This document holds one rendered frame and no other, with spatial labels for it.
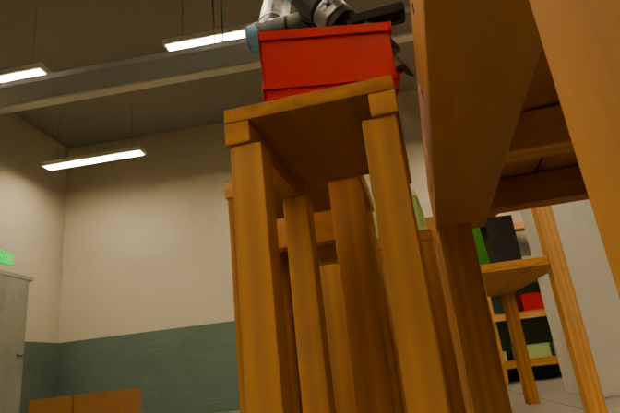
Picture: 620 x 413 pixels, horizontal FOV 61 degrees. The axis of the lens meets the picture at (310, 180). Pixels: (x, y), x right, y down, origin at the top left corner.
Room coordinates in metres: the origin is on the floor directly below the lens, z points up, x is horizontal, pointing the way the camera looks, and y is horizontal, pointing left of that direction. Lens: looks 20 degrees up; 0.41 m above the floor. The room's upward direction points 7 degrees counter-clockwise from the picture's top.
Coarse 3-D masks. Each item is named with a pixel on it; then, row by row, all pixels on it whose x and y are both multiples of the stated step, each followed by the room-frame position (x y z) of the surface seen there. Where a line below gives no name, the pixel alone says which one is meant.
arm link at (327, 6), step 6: (324, 0) 0.92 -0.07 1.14; (330, 0) 0.92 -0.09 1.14; (336, 0) 0.92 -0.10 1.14; (318, 6) 0.93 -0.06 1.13; (324, 6) 0.92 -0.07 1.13; (330, 6) 0.92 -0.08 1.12; (336, 6) 0.92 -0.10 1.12; (342, 6) 0.92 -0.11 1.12; (318, 12) 0.93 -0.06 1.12; (324, 12) 0.93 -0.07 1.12; (330, 12) 0.92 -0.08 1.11; (318, 18) 0.94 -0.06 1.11; (324, 18) 0.93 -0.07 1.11; (318, 24) 0.96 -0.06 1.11; (324, 24) 0.94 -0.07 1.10
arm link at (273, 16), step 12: (264, 0) 1.17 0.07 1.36; (276, 0) 1.13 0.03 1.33; (264, 12) 1.10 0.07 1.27; (276, 12) 1.09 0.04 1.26; (288, 12) 1.15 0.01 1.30; (252, 24) 1.07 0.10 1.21; (264, 24) 1.05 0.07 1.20; (276, 24) 1.04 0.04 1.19; (252, 36) 1.06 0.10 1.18; (252, 48) 1.08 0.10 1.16
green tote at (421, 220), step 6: (414, 192) 1.74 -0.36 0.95; (414, 198) 1.75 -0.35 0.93; (414, 204) 1.75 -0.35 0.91; (420, 204) 1.91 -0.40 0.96; (414, 210) 1.75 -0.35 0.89; (420, 210) 1.86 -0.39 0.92; (420, 216) 1.79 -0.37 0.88; (420, 222) 1.75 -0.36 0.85; (420, 228) 1.75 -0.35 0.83; (426, 228) 2.10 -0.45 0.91; (378, 234) 1.78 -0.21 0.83
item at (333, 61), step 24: (360, 24) 0.70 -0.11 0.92; (384, 24) 0.71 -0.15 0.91; (264, 48) 0.70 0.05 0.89; (288, 48) 0.70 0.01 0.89; (312, 48) 0.70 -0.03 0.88; (336, 48) 0.71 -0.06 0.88; (360, 48) 0.71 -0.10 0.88; (384, 48) 0.71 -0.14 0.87; (264, 72) 0.70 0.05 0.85; (288, 72) 0.70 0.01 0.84; (312, 72) 0.70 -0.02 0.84; (336, 72) 0.71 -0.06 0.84; (360, 72) 0.71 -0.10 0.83; (384, 72) 0.71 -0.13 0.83; (264, 96) 0.71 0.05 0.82; (288, 96) 0.70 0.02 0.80
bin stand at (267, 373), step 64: (256, 128) 0.74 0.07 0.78; (320, 128) 0.77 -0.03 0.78; (384, 128) 0.67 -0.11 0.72; (256, 192) 0.71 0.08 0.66; (384, 192) 0.68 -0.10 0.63; (256, 256) 0.71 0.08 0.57; (384, 256) 0.68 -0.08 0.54; (256, 320) 0.71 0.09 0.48; (320, 320) 0.99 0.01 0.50; (256, 384) 0.72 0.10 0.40; (320, 384) 0.99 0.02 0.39
